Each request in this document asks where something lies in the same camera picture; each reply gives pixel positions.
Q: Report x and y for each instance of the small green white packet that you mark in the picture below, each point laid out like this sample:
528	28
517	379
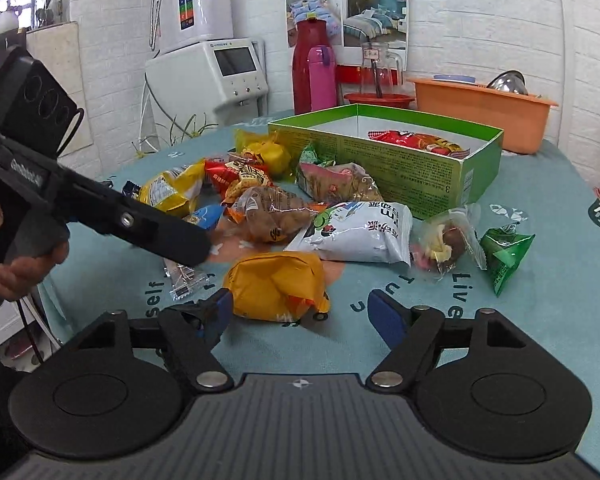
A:
311	156

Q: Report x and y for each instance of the blue plate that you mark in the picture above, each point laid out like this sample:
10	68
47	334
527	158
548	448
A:
455	78

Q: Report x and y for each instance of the clear chocolate pastry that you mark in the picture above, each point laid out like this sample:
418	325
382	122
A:
447	240

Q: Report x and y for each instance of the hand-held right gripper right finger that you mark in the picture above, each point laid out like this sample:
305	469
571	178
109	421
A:
383	311

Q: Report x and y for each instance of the pink bottle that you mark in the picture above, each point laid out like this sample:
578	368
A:
322	80

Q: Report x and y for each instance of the red bowl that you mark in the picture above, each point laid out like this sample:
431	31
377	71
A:
380	101

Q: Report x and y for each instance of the small clear wrapped snack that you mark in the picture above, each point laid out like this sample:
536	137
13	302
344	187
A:
182	277

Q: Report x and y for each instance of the red snack packet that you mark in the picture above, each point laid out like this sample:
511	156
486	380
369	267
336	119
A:
415	140

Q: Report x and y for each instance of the white appliance with screen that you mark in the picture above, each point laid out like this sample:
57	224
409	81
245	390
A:
195	80

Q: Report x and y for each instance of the green triangular snack packet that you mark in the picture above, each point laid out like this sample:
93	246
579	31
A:
505	257

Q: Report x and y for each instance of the green cardboard box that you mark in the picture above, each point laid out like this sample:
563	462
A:
405	170

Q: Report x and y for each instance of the red yellow cracker packet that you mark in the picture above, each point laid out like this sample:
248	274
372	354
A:
240	175

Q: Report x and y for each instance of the red thermos jug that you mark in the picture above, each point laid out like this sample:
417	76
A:
302	70

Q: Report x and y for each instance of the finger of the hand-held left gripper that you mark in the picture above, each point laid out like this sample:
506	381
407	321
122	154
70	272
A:
150	227

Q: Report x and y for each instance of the wall poster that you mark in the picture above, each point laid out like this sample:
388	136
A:
375	10

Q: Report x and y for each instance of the person's left hand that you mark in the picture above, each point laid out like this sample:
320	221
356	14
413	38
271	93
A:
27	272

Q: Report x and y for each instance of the glass pitcher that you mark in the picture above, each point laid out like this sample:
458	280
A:
380	72

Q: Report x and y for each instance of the small dark blue packet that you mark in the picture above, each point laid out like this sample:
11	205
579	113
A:
131	189

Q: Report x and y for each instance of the orange yellow bun packet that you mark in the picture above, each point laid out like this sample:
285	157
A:
270	280

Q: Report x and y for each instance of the green plant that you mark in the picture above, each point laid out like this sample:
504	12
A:
174	131

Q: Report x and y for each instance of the pink beige snack packet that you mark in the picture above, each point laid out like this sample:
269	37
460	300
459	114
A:
335	182

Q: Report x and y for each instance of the yellow printed snack packet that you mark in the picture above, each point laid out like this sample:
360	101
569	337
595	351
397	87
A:
172	190

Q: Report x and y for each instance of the white snack packet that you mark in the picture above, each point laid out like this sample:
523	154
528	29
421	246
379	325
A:
360	237

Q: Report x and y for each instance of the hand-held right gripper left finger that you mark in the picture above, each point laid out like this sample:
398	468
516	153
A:
223	306

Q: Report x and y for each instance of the orange plastic basin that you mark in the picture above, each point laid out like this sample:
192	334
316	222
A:
480	115

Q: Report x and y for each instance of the blue snack packet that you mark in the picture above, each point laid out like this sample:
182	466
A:
207	214

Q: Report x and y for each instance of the white water purifier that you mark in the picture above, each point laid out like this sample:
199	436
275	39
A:
200	10

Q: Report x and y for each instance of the yellow cake packet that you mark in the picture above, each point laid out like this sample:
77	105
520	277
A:
267	155

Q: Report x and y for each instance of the beige board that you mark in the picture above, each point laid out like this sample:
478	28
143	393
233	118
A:
60	70

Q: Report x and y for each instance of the clear brown bread packet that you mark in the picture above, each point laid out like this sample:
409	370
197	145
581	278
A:
270	215

